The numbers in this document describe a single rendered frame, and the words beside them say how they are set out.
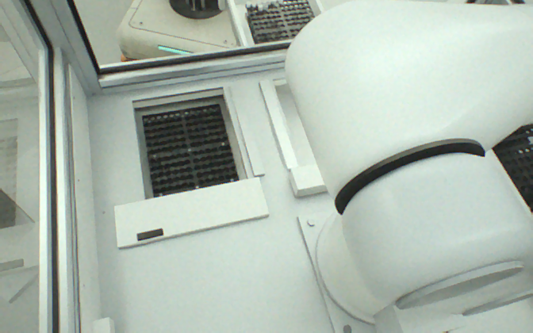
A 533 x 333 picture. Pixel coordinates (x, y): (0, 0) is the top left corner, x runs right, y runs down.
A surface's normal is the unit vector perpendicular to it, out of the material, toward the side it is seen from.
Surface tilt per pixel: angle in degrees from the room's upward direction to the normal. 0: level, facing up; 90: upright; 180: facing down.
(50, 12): 90
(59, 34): 90
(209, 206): 0
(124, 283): 0
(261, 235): 0
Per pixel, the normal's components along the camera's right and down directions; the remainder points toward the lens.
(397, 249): -0.69, -0.19
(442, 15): -0.04, -0.64
